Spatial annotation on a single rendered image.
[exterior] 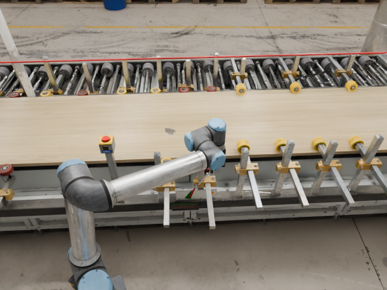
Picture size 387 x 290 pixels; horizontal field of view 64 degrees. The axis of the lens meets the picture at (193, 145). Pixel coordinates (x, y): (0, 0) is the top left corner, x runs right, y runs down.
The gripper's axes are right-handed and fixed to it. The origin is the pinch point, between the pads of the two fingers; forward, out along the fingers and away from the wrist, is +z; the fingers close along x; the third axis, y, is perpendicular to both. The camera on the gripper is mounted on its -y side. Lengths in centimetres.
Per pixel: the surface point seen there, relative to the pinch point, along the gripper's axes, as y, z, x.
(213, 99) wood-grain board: 11, 11, 88
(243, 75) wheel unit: 40, 4, 114
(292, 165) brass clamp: 50, 4, 7
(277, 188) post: 45, 24, 6
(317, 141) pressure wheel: 72, 3, 27
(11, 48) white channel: -136, -30, 102
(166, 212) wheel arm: -25.6, 17.2, -12.6
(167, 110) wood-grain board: -26, 11, 76
